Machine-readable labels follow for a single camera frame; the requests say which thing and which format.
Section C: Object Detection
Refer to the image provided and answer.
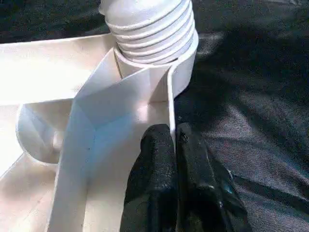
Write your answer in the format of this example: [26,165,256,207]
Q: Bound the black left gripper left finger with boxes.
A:
[119,124,179,232]

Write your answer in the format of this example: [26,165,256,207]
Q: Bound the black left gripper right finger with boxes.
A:
[175,123,253,232]

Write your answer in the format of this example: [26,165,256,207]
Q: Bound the white plastic table leg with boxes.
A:
[98,0,197,66]

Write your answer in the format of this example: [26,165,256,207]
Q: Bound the white plastic table top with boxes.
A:
[0,30,200,232]

